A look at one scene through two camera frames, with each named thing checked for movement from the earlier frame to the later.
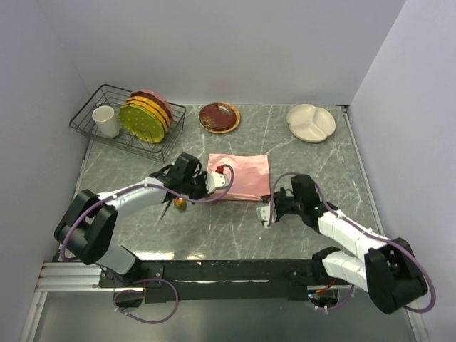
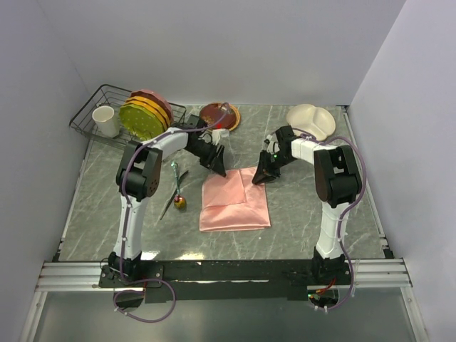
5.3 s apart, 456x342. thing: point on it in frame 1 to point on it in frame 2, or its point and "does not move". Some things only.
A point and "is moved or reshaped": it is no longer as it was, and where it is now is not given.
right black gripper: (277, 196) to (261, 175)
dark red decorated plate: (219, 117) does not move
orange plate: (152, 106) does not move
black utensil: (166, 210) does not move
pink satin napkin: (251, 174) is moved or reshaped
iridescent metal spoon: (180, 204) does not move
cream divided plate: (310, 123) does not move
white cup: (105, 117) does not move
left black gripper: (201, 176) to (218, 164)
